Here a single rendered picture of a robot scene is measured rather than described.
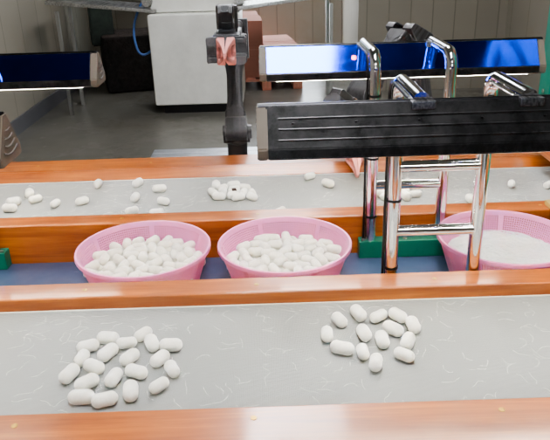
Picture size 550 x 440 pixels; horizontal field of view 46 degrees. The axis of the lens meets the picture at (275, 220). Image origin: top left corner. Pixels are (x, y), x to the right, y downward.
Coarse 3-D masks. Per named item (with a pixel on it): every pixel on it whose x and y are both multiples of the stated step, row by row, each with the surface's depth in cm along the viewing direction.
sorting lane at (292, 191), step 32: (0, 192) 170; (64, 192) 168; (96, 192) 168; (128, 192) 167; (160, 192) 166; (192, 192) 166; (256, 192) 164; (288, 192) 164; (320, 192) 163; (352, 192) 162; (448, 192) 161; (512, 192) 159; (544, 192) 159
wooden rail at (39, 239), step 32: (0, 224) 143; (32, 224) 143; (64, 224) 142; (96, 224) 142; (192, 224) 142; (224, 224) 143; (288, 224) 143; (352, 224) 143; (544, 224) 144; (32, 256) 145; (64, 256) 145
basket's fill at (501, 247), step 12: (456, 240) 138; (468, 240) 137; (492, 240) 136; (504, 240) 136; (516, 240) 135; (528, 240) 136; (540, 240) 136; (492, 252) 131; (504, 252) 131; (516, 252) 131; (528, 252) 130; (540, 252) 130
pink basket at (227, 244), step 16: (240, 224) 138; (256, 224) 140; (272, 224) 141; (304, 224) 141; (320, 224) 139; (224, 240) 133; (240, 240) 138; (336, 240) 135; (224, 256) 130; (240, 272) 122; (256, 272) 119; (272, 272) 118; (288, 272) 117; (304, 272) 118; (320, 272) 120; (336, 272) 125
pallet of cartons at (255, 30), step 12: (252, 12) 685; (252, 24) 613; (252, 36) 617; (264, 36) 711; (276, 36) 708; (288, 36) 705; (252, 48) 622; (252, 60) 626; (252, 72) 630; (264, 84) 634; (300, 84) 637
